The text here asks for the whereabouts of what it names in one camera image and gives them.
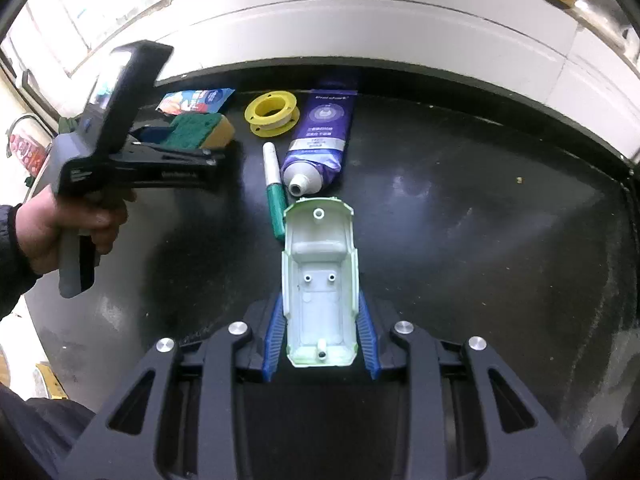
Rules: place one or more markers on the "person's left forearm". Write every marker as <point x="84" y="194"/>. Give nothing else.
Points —
<point x="10" y="270"/>

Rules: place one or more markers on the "blue snack packet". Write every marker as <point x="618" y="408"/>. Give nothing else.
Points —
<point x="195" y="100"/>

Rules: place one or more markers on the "purple toothpaste tube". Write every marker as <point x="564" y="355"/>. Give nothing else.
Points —
<point x="322" y="135"/>

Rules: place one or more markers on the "green and white marker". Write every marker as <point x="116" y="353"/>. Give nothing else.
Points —
<point x="274" y="195"/>

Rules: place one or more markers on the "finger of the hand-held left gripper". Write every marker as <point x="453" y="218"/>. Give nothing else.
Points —
<point x="150" y="135"/>
<point x="185" y="156"/>

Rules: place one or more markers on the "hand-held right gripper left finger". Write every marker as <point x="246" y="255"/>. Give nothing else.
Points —
<point x="272" y="340"/>

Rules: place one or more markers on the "yellow and green sponge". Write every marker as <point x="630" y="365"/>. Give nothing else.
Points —
<point x="205" y="130"/>

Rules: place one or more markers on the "chrome faucet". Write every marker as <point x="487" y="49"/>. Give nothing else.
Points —
<point x="22" y="121"/>

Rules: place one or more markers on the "yellow tape spool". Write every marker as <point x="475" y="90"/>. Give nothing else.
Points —
<point x="272" y="112"/>

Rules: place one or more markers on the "person's left hand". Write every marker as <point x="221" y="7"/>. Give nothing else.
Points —
<point x="35" y="225"/>

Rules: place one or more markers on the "green cloth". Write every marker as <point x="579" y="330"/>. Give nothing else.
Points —
<point x="69" y="125"/>

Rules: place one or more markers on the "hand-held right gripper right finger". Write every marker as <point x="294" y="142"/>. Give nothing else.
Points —
<point x="367" y="340"/>

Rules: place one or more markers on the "pale green toy car shell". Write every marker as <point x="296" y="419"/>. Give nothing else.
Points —
<point x="320" y="285"/>

